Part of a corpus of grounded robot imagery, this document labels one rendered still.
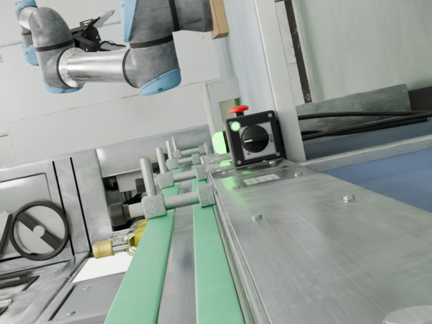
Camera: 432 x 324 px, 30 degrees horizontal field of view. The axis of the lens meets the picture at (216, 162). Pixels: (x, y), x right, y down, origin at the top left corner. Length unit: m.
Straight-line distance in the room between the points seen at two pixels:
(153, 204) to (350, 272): 0.61
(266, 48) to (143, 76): 0.81
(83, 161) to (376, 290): 2.59
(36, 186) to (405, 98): 1.36
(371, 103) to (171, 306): 2.50
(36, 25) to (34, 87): 3.32
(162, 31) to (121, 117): 3.60
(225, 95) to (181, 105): 3.57
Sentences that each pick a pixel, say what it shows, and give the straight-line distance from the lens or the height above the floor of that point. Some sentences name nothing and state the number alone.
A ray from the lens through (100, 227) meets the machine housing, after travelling 2.93.
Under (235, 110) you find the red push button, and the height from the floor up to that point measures 0.80.
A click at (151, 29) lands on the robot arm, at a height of 0.94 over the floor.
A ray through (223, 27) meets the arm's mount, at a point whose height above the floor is 0.76.
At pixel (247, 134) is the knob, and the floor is 0.81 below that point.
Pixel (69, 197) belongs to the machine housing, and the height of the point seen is 1.37.
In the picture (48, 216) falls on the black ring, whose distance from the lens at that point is 2.94.
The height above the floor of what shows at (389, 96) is 0.17.
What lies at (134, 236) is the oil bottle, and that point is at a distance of 1.81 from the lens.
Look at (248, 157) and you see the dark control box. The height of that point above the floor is 0.81.
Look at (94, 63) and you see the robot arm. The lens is 2.28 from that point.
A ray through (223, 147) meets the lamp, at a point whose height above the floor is 0.84.
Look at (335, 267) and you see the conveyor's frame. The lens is 0.41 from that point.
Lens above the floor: 0.89
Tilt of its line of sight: 1 degrees down
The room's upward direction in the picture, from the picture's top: 102 degrees counter-clockwise
